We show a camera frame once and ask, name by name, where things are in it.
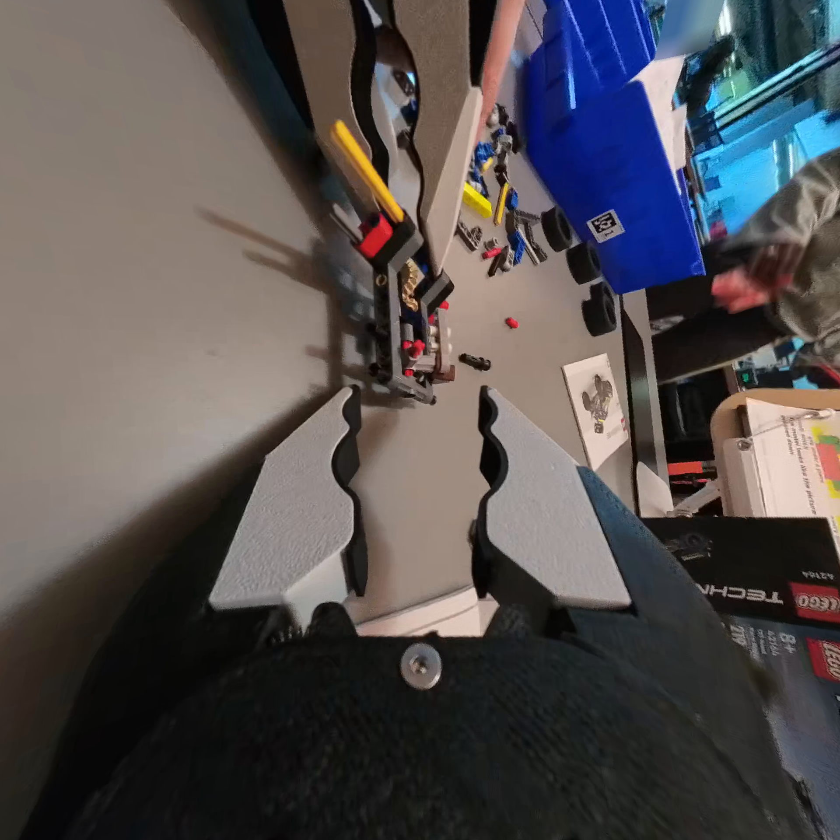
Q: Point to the printed paper sheet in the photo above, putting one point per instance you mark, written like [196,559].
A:
[794,459]

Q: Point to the black lego set box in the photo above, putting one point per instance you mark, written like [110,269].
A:
[774,590]

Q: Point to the dark flat panel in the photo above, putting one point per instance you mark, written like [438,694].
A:
[646,394]

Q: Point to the light wooden board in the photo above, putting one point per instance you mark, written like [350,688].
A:
[722,420]

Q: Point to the open instruction booklet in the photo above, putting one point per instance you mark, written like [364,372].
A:
[426,617]

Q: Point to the white paper sheets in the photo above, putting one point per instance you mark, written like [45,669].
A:
[663,98]

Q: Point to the orange plastic object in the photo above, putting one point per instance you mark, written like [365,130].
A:
[688,471]

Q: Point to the yellow lego beam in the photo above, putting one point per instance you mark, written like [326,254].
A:
[478,201]

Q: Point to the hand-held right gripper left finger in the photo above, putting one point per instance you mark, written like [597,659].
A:
[289,525]

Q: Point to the black lego pin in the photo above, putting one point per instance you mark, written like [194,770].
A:
[474,361]

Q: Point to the pile of loose lego pieces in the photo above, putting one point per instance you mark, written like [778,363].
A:
[512,236]

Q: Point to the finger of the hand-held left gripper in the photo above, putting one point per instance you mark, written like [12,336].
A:
[446,131]
[321,59]

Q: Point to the partly built lego chassis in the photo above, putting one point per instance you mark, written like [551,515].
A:
[394,315]

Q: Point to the blue storage bin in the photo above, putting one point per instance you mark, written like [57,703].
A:
[590,39]
[623,197]

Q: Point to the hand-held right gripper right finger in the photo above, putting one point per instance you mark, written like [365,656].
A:
[551,531]

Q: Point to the closed instruction booklet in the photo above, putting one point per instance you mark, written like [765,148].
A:
[594,420]

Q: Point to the white stand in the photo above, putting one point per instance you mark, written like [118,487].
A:
[653,492]

